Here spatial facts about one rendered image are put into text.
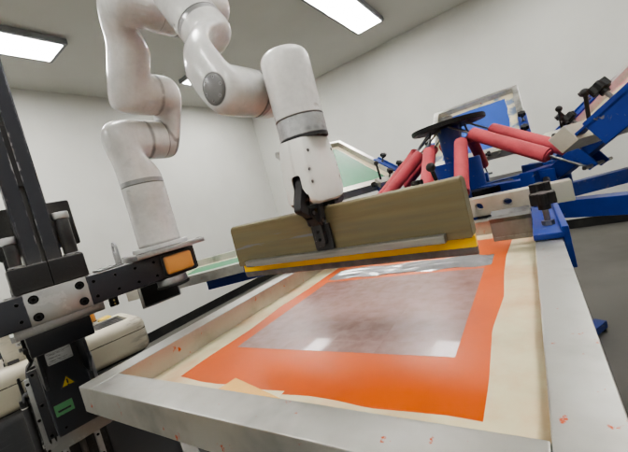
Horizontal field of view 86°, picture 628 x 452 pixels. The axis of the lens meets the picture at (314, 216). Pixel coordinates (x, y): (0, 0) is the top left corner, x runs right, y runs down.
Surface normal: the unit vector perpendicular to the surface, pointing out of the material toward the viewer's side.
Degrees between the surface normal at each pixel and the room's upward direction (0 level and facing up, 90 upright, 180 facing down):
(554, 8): 90
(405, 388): 0
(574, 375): 0
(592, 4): 90
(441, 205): 90
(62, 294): 90
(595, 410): 0
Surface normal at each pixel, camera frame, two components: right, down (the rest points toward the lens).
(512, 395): -0.26, -0.96
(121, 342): 0.69, -0.15
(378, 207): -0.53, 0.19
